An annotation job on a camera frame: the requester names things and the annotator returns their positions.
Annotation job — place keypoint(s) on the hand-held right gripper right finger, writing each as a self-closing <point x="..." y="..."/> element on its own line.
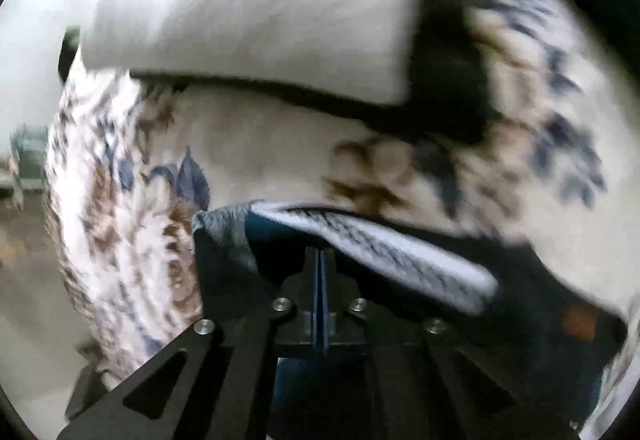
<point x="325" y="315"/>

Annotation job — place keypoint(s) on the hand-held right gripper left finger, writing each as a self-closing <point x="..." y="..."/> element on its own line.
<point x="311" y="315"/>

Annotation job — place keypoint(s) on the dark striped knit garment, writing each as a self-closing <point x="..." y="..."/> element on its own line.
<point x="400" y="250"/>

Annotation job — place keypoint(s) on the floral bed sheet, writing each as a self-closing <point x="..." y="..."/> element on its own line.
<point x="250" y="145"/>

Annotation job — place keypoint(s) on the green cabinet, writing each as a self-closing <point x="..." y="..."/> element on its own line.
<point x="30" y="160"/>

